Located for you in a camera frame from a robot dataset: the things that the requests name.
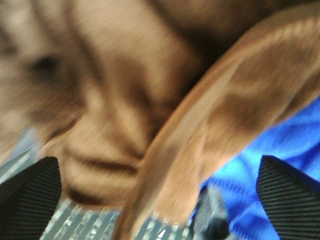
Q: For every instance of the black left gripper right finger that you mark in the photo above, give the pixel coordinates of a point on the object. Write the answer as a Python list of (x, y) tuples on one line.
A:
[(290, 199)]

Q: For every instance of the grey perforated plastic basket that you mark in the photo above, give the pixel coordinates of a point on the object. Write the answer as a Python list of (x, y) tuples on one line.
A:
[(72, 222)]

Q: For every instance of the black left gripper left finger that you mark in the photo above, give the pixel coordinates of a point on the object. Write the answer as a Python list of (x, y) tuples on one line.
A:
[(29, 200)]

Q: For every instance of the brown towel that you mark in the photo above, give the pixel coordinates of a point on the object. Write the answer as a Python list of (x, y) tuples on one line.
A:
[(142, 100)]

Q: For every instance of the blue cloth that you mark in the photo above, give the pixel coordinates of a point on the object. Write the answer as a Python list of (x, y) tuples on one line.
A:
[(229, 207)]

